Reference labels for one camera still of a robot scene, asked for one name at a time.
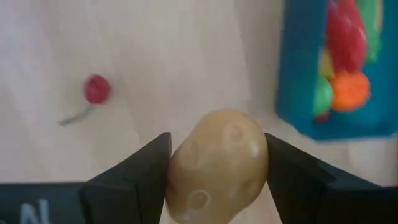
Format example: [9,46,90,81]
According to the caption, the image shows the orange toy orange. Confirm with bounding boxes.
[330,70,371,112]

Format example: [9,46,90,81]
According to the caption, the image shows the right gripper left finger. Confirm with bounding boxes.
[0,132,172,224]

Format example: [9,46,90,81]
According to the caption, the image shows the blue plastic tupperware container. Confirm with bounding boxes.
[275,0,398,141]

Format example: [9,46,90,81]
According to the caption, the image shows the tan toy potato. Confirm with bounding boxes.
[164,108,270,224]

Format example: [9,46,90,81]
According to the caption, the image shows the red toy cherry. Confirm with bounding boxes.
[57,73,112,127]

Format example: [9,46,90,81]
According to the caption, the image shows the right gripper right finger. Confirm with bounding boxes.
[263,133,398,224]

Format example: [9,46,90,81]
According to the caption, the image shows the green toy lime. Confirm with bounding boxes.
[312,76,334,118]

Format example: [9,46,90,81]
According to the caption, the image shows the red toy chili pepper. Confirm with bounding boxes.
[326,0,369,74]

